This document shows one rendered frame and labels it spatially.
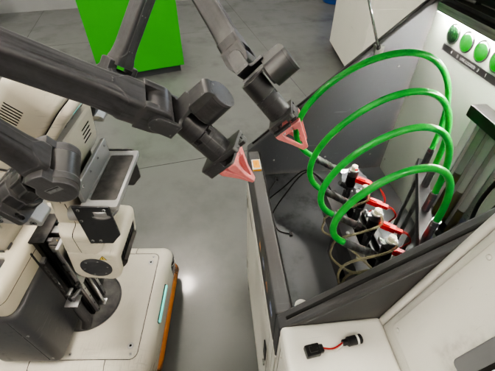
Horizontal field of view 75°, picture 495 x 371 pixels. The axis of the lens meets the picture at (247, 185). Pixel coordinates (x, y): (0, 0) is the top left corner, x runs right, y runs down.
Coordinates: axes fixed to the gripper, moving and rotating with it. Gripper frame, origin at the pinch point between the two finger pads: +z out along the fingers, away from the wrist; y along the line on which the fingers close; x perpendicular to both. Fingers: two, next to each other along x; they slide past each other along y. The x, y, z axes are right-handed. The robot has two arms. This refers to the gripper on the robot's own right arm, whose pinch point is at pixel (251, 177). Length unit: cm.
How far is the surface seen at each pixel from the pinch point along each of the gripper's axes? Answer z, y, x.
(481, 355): 31.0, 24.1, -28.5
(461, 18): 17, 48, 41
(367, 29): 89, 8, 297
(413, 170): 13.7, 27.7, -4.9
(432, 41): 23, 41, 54
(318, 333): 28.9, -3.9, -21.1
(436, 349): 34.7, 16.7, -25.2
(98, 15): -105, -171, 268
